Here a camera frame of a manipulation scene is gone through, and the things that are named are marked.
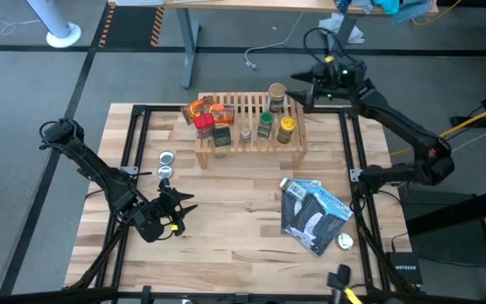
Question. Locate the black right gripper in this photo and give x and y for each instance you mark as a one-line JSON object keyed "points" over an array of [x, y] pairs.
{"points": [[340, 78]]}

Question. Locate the black equipment stand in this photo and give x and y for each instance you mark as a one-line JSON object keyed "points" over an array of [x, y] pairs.
{"points": [[458, 211]]}

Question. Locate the white-lid sesame jar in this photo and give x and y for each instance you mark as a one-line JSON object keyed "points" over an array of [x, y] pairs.
{"points": [[293, 189]]}

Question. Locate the white cloth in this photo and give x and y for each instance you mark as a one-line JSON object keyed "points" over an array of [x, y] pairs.
{"points": [[336, 23]]}

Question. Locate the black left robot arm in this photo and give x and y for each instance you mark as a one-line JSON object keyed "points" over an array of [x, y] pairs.
{"points": [[95, 169]]}

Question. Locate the Yellowstone booklet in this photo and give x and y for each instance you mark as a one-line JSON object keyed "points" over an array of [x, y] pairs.
{"points": [[319, 224], [287, 215]]}

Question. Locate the green-lid spice jar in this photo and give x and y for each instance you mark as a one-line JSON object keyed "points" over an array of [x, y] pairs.
{"points": [[265, 123]]}

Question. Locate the white tower fan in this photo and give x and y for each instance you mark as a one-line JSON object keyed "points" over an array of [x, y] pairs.
{"points": [[57, 23]]}

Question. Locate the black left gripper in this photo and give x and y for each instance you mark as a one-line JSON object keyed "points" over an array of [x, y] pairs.
{"points": [[165, 207]]}

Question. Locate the wooden slatted shelf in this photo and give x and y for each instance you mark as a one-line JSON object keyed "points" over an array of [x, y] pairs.
{"points": [[255, 145]]}

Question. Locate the tan-lid furikake jar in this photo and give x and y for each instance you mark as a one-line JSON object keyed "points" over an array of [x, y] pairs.
{"points": [[277, 95]]}

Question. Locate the wooden desk grey legs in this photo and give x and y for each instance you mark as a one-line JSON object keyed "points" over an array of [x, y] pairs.
{"points": [[188, 50]]}

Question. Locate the black Netgear switch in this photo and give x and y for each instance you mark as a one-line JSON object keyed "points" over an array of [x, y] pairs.
{"points": [[404, 268]]}

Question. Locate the yellow-lid crunchy onion jar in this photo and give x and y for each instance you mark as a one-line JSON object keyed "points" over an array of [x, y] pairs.
{"points": [[287, 126]]}

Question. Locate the small orange-rimmed round tin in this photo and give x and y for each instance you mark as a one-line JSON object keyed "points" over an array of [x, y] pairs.
{"points": [[345, 241]]}

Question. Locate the black aluminium table frame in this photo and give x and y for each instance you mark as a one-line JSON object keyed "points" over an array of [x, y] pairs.
{"points": [[139, 126]]}

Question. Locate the red-lid smoked paprika tin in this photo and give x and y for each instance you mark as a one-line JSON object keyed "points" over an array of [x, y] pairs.
{"points": [[204, 123]]}

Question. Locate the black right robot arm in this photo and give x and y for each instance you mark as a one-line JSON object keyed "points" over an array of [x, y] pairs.
{"points": [[407, 135]]}

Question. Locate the blue cloth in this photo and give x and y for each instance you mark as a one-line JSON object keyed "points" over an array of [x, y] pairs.
{"points": [[395, 6]]}

